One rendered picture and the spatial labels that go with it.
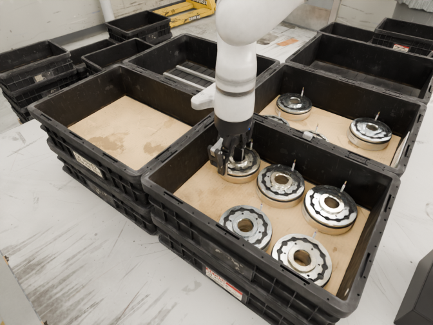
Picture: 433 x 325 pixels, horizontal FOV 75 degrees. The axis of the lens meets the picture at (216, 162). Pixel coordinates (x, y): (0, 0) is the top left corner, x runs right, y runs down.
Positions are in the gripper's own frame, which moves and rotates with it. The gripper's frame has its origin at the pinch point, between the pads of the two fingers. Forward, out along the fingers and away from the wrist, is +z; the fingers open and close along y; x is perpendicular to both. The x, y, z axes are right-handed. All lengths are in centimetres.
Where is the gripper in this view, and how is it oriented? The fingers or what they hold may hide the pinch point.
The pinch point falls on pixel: (230, 162)
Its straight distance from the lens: 63.6
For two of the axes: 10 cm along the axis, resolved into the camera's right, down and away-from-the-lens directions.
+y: 6.1, -5.6, 5.6
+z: 0.0, 7.0, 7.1
